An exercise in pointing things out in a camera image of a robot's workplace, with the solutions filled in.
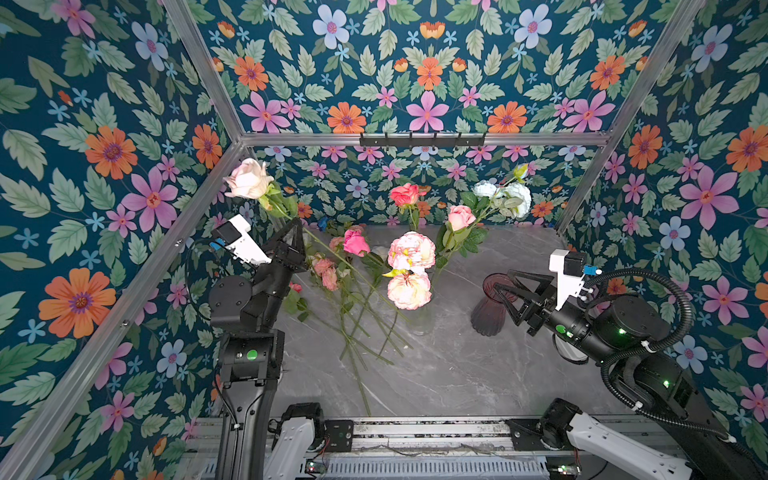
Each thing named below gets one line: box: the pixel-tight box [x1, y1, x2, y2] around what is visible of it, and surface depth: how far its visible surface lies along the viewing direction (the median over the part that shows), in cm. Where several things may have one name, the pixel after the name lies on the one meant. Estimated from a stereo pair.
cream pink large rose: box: [224, 158, 385, 296], surface depth 49 cm
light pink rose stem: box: [432, 204, 488, 289], surface depth 67 cm
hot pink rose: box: [343, 229, 371, 257], surface depth 62 cm
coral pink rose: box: [390, 183, 427, 231], surface depth 72 cm
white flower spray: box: [472, 163, 532, 218], surface depth 62 cm
